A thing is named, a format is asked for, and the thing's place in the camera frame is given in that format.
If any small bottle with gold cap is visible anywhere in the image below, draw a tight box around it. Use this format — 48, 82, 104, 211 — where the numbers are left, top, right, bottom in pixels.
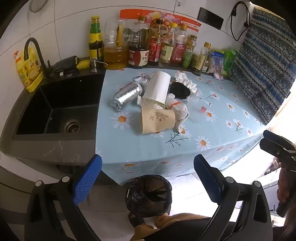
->
193, 42, 211, 76

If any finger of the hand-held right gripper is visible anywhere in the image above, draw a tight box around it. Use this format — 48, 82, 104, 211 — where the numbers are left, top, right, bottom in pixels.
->
263, 130, 296, 151
259, 138, 291, 163

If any black cable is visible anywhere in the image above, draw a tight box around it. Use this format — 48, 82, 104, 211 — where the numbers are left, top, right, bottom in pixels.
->
230, 1, 251, 42

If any person's brown clothing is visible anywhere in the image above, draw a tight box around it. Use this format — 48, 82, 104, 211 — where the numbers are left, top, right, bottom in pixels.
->
134, 213, 213, 241

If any black wall panel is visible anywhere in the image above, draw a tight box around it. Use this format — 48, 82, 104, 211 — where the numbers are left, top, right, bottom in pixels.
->
197, 7, 224, 30

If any metal soap dispenser pump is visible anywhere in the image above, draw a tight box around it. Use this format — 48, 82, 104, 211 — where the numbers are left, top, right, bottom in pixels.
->
90, 57, 109, 73

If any black kitchen sink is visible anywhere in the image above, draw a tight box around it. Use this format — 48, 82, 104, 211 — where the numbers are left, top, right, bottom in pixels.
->
13, 73, 105, 141

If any white paper cup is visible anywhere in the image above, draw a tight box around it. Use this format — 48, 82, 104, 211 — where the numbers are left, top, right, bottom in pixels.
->
142, 71, 171, 109

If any red wall poster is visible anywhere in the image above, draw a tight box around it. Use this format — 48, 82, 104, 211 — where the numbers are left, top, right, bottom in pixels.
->
119, 9, 201, 34

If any large soy sauce bottle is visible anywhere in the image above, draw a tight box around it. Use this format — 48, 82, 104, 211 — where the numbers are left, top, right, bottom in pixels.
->
127, 16, 150, 69

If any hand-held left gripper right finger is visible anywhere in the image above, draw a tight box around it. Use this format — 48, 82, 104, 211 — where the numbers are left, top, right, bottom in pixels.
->
193, 154, 273, 241

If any dark bottle with red label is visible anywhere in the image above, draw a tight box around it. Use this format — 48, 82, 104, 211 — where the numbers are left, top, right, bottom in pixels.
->
148, 20, 165, 66

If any person's right hand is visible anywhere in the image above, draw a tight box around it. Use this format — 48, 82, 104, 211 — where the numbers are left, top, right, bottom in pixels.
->
277, 166, 292, 205

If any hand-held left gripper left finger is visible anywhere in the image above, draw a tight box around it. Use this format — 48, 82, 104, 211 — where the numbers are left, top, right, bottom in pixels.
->
24, 154, 102, 241

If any clear bottle with red label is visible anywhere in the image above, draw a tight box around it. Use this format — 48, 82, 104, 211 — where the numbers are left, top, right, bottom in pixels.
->
171, 23, 188, 67

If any black knit cloth wad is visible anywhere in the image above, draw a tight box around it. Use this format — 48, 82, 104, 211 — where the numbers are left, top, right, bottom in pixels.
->
170, 82, 191, 101

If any green label oil bottle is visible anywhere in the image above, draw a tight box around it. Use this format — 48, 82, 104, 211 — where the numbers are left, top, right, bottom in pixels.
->
181, 35, 197, 69

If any blue patterned cloth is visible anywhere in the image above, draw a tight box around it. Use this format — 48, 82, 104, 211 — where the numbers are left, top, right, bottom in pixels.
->
229, 6, 296, 126

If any floral light blue tablecloth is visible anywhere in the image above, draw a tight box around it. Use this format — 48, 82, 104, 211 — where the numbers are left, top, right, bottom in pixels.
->
96, 67, 266, 186

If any clear bottle with yellow cap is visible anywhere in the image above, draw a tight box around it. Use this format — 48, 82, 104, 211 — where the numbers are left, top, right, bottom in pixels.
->
158, 23, 178, 68

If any large cooking oil jug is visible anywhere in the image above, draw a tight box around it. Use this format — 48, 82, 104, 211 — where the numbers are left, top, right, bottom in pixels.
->
103, 20, 129, 69

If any yellow dish soap bottle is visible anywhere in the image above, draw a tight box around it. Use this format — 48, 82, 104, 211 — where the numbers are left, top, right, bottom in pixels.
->
13, 50, 44, 93

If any black faucet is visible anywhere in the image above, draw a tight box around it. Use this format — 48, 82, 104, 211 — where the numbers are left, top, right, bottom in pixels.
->
24, 38, 50, 78

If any small white tissue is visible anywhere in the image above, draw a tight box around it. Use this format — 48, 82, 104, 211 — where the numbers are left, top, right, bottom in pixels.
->
132, 73, 149, 84

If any silver foil wrapper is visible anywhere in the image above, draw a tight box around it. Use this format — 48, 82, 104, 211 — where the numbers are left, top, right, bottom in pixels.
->
110, 77, 151, 112

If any bin with black bag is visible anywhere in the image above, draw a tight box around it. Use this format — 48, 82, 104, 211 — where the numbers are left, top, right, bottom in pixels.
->
125, 175, 173, 229

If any green packet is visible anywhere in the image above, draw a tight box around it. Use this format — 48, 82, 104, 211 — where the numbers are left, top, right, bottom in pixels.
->
222, 49, 238, 78

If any metal sink drain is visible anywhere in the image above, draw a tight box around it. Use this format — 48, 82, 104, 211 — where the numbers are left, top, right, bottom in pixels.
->
63, 119, 81, 133

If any beige paper cup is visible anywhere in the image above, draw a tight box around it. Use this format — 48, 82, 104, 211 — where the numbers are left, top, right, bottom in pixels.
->
141, 105, 176, 135

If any clear plastic bag blue top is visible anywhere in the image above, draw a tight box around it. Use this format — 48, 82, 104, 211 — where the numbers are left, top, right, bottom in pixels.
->
209, 50, 226, 77

